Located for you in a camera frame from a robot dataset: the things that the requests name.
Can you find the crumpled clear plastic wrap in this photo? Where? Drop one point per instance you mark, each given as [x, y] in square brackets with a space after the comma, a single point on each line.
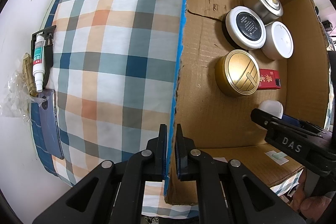
[15, 98]

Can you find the plaid checkered tablecloth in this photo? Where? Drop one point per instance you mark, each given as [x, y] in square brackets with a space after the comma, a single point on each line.
[115, 65]

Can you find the blue grey smartphone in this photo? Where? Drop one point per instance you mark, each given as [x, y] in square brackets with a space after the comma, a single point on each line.
[49, 123]

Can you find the white earbuds case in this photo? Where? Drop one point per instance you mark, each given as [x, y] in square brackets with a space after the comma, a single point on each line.
[272, 107]

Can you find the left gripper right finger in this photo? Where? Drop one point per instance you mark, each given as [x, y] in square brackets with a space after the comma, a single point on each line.
[228, 192]

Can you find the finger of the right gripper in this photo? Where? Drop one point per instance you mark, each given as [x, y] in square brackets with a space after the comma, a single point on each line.
[265, 120]

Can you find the white glue tube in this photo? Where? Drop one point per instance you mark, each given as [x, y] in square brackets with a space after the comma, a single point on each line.
[39, 63]

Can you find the gold round tin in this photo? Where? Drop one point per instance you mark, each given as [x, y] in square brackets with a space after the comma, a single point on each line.
[237, 74]

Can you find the brown wooden stick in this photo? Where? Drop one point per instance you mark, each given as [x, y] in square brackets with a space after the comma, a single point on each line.
[28, 75]

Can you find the cardboard box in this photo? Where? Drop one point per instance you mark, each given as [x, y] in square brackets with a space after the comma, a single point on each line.
[221, 125]

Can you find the red small box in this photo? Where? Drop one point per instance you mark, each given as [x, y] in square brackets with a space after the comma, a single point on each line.
[269, 79]

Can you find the black tube holder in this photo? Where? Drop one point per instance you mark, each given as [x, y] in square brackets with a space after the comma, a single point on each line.
[48, 34]

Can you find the person's hand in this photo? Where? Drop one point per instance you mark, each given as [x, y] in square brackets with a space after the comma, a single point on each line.
[310, 207]

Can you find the silver round tin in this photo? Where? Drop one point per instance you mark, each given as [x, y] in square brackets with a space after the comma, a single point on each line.
[267, 10]

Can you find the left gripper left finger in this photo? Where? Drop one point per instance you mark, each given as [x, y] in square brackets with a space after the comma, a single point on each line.
[112, 193]

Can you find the black white round tin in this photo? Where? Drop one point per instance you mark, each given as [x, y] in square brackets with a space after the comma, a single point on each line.
[244, 29]

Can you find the white round jar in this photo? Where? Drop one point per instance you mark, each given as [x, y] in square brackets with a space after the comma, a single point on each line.
[279, 42]

